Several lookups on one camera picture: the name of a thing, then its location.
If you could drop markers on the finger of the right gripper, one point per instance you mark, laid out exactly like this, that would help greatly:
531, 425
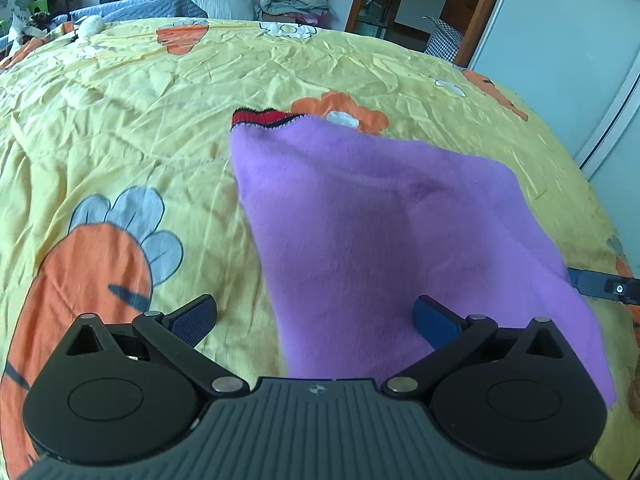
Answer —
605, 286

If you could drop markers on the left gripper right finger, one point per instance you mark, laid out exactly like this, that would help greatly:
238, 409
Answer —
456, 342

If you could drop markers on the patterned white pillow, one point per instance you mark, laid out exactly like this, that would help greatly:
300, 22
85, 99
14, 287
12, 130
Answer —
10, 9

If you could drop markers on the green plastic stool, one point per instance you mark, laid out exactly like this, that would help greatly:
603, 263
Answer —
38, 6

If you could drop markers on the blue quilted blanket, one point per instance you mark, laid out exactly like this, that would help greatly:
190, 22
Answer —
46, 27

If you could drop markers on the white wardrobe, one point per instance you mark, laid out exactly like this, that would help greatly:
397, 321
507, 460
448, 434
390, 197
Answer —
576, 64

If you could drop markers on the checkered basket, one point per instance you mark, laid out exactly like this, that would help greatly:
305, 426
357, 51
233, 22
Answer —
444, 42

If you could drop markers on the wooden door frame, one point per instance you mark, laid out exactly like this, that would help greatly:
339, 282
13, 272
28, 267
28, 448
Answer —
430, 0

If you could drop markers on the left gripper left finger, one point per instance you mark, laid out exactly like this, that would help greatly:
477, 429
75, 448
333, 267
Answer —
171, 340

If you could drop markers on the white plush toy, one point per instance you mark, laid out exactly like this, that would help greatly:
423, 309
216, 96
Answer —
90, 26

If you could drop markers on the yellow carrot print bedspread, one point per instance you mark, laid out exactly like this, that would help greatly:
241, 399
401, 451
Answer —
115, 161

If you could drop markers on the purple sweater red trim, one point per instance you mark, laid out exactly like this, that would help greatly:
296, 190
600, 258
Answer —
352, 229

